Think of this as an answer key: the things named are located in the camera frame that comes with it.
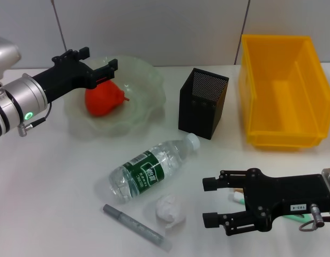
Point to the grey marker pen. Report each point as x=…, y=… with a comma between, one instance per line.
x=135, y=227

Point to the beige eraser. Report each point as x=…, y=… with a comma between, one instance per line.
x=238, y=190

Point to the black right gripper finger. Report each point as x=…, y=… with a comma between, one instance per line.
x=210, y=184
x=210, y=220

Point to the clear green-label water bottle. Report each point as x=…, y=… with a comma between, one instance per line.
x=149, y=166

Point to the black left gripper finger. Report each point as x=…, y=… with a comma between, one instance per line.
x=113, y=68
x=84, y=53

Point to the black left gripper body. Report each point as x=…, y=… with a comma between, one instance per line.
x=66, y=77

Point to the yellow plastic bin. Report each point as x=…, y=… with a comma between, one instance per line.
x=288, y=107

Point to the red-orange toy orange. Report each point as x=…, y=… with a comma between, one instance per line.
x=103, y=101

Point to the black mesh pen holder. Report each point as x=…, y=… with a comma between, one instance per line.
x=197, y=120

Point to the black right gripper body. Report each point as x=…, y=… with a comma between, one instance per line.
x=285, y=192

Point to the pale green glass fruit plate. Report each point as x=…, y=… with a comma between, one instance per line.
x=143, y=93

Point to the white paper ball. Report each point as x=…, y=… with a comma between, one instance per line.
x=169, y=207

